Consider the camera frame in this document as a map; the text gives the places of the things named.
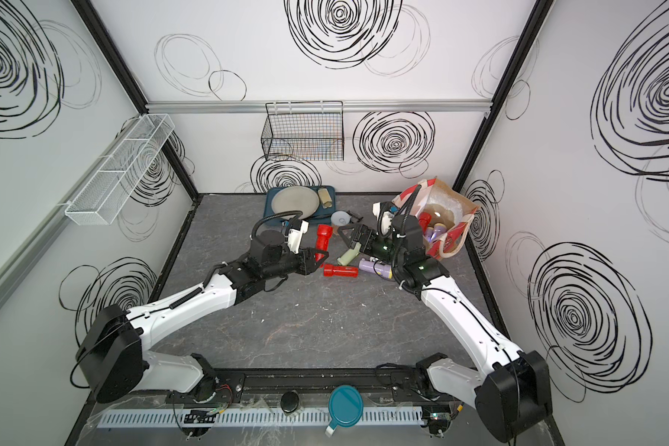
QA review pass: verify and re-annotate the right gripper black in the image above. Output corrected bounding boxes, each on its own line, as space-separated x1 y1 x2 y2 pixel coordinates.
336 226 404 269

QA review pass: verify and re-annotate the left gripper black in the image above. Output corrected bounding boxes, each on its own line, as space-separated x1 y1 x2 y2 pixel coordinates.
263 246 329 284

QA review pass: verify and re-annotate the red flashlight top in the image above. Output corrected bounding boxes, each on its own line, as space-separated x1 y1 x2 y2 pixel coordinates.
323 264 360 278

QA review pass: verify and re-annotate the red flashlight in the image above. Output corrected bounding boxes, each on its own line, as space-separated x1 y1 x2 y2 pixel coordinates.
323 264 360 278
315 224 334 252
418 211 432 232

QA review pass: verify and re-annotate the brown jute tote bag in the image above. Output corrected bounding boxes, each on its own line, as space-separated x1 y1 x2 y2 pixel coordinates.
412 178 479 260

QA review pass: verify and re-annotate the red flashlight bottom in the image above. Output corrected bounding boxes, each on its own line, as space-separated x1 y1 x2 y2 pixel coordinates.
418 211 432 232

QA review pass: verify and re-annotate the purple flashlight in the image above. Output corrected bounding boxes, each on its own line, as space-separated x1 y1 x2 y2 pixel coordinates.
358 258 393 280
426 223 448 243

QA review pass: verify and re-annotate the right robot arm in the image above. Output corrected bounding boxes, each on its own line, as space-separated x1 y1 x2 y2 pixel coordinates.
337 215 553 442

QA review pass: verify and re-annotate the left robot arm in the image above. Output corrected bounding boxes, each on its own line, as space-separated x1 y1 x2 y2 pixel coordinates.
75 230 329 403

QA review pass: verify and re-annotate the small orange can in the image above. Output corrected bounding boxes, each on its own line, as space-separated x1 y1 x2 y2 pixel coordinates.
330 210 351 227

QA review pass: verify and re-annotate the light green flashlight upper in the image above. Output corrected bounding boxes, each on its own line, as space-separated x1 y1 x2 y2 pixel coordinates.
337 243 362 266

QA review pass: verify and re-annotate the dark teal tray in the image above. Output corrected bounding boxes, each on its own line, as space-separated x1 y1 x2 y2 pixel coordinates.
264 186 337 224

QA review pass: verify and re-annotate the grey round plate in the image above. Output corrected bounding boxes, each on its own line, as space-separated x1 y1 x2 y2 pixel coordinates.
271 186 320 219

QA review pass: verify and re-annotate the black round knob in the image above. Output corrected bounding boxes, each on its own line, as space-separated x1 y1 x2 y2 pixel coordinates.
280 390 300 414

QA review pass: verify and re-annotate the teal round lid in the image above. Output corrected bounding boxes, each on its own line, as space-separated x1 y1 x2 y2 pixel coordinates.
325 385 364 438

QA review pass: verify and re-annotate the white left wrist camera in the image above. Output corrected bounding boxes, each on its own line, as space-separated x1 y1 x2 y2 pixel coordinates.
287 217 308 254

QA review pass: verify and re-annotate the black wire wall basket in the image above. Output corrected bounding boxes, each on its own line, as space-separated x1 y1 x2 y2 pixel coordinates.
260 100 345 161

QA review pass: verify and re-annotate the white slotted cable duct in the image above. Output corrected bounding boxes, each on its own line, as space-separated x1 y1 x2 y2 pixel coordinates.
97 406 425 429

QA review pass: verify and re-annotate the white wire wall shelf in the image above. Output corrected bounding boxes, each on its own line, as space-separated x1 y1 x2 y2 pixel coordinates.
65 114 175 226

